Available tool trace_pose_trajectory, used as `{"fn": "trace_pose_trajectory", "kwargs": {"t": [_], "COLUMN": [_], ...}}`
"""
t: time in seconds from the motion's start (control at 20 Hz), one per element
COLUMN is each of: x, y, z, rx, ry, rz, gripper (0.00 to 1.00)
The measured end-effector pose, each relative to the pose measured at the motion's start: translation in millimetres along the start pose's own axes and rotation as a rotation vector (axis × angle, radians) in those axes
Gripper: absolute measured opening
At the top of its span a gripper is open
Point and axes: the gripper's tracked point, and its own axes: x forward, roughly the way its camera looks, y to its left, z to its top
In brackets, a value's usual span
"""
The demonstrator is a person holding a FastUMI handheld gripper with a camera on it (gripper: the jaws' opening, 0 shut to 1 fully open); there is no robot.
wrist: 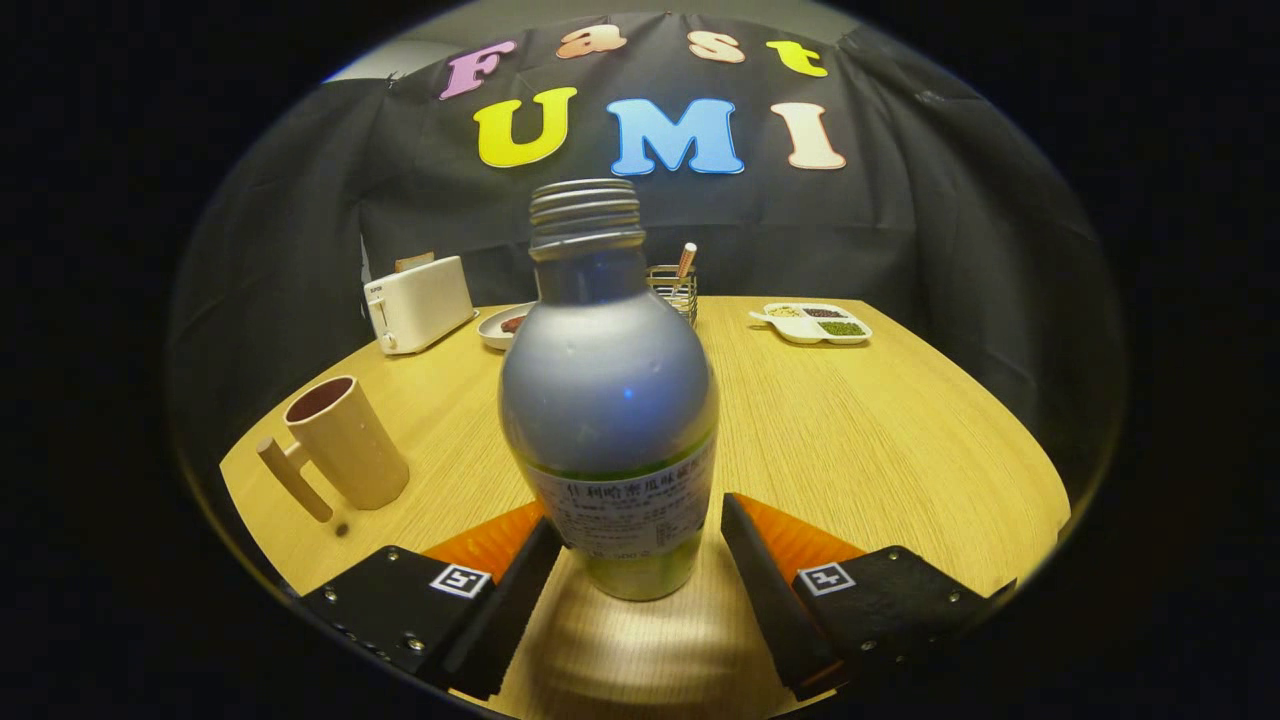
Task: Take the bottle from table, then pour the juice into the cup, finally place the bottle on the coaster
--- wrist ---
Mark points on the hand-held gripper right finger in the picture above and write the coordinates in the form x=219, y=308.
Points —
x=775, y=610

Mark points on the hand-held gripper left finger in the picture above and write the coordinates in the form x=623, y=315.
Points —
x=505, y=615

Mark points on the silver green juice bottle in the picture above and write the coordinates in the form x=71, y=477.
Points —
x=610, y=390

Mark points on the wooden table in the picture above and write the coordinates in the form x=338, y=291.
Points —
x=860, y=430

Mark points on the white round plate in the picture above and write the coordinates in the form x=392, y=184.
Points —
x=495, y=335

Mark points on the white divided bean dish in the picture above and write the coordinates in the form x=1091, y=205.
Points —
x=812, y=328

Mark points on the brown meat pieces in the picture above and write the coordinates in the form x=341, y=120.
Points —
x=513, y=324

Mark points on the white toaster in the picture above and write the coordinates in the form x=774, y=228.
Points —
x=420, y=305

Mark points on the toast slice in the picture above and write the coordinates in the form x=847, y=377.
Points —
x=413, y=261

